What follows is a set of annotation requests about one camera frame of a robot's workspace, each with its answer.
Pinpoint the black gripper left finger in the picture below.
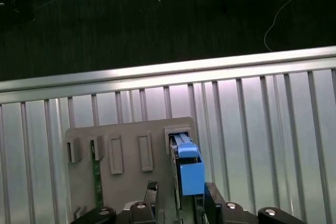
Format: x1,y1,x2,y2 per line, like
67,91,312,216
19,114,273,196
75,180,160,224

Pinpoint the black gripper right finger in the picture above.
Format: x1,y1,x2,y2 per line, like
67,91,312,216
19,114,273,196
204,182,307,224

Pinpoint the hard disk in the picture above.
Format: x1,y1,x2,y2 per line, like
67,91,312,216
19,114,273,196
169,132,206,224

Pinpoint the grey parts rack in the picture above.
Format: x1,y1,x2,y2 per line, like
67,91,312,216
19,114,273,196
65,116,199,224

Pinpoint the green RAM stick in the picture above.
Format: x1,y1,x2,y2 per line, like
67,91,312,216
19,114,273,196
90,140,103,209

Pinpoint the white floor cable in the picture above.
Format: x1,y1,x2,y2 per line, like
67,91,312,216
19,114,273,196
264,0,336,52

